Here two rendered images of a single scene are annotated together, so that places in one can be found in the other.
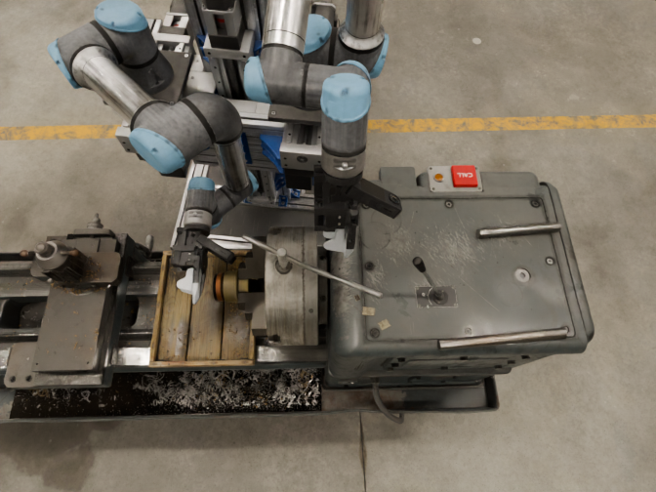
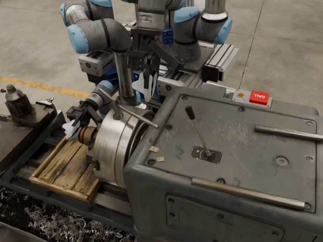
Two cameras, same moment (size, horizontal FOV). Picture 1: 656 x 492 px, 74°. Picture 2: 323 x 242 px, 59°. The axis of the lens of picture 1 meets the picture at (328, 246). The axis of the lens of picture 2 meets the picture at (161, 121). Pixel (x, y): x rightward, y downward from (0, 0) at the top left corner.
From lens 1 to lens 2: 55 cm
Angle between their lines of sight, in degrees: 28
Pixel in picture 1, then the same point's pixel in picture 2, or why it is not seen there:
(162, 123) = (83, 24)
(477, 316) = (232, 175)
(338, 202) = (142, 51)
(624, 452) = not seen: outside the picture
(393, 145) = not seen: hidden behind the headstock
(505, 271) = (267, 155)
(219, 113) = (115, 28)
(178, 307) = (65, 154)
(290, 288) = (115, 128)
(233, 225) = not seen: hidden behind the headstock
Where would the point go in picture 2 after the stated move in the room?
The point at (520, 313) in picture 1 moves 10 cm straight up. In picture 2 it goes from (269, 183) to (278, 160)
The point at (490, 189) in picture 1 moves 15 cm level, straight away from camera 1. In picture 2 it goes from (276, 108) to (306, 94)
